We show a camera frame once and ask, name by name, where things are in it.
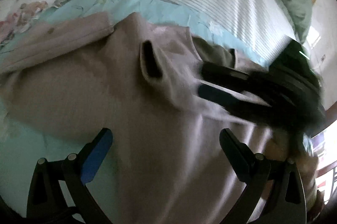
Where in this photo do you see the dusty pink small garment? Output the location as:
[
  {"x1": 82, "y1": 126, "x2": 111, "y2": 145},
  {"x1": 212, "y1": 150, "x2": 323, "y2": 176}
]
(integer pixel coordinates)
[{"x1": 1, "y1": 12, "x2": 287, "y2": 223}]

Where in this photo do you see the person's right hand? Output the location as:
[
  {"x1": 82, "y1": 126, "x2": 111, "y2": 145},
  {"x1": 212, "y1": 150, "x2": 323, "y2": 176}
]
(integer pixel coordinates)
[{"x1": 264, "y1": 134, "x2": 319, "y2": 211}]

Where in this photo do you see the light blue floral bedsheet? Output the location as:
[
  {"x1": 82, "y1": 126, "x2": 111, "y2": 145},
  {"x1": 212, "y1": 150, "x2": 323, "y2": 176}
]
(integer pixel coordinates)
[{"x1": 0, "y1": 0, "x2": 272, "y2": 217}]

